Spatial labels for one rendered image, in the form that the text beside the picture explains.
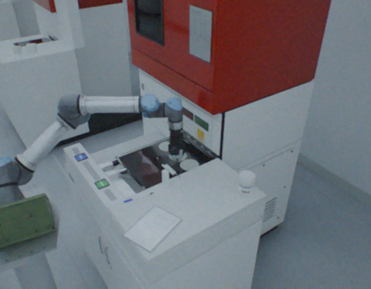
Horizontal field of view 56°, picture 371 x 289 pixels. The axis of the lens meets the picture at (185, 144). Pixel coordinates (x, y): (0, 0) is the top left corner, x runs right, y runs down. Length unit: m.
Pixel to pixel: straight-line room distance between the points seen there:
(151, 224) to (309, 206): 1.88
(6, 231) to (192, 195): 0.80
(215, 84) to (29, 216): 0.98
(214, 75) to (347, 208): 1.97
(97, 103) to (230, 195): 0.72
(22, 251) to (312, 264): 1.86
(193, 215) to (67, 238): 1.51
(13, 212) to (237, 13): 1.24
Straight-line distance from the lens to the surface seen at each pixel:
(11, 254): 1.72
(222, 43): 1.54
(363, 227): 3.09
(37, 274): 1.99
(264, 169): 2.19
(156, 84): 2.16
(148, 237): 1.42
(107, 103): 1.62
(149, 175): 1.81
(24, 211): 1.64
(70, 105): 1.66
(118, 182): 1.82
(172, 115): 1.71
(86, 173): 1.79
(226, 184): 1.66
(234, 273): 1.88
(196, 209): 1.53
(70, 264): 2.67
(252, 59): 1.70
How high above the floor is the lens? 2.03
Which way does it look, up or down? 34 degrees down
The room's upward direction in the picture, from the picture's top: straight up
